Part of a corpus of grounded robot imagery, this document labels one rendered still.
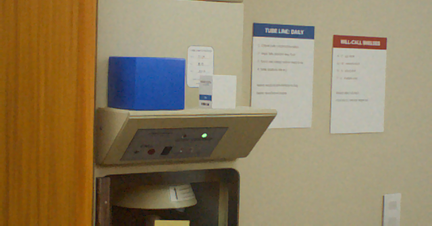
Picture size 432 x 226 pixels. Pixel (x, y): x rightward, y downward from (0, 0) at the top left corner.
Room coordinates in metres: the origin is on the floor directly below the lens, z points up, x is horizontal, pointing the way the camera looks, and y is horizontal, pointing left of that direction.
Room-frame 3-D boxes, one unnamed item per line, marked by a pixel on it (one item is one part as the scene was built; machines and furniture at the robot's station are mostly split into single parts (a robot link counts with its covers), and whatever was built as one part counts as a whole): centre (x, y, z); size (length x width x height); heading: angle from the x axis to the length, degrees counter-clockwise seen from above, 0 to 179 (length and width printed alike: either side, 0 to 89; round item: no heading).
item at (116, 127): (1.61, 0.05, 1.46); 0.32 x 0.12 x 0.10; 125
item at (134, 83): (1.55, 0.12, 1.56); 0.10 x 0.10 x 0.09; 35
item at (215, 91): (1.64, 0.00, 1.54); 0.05 x 0.05 x 0.06; 30
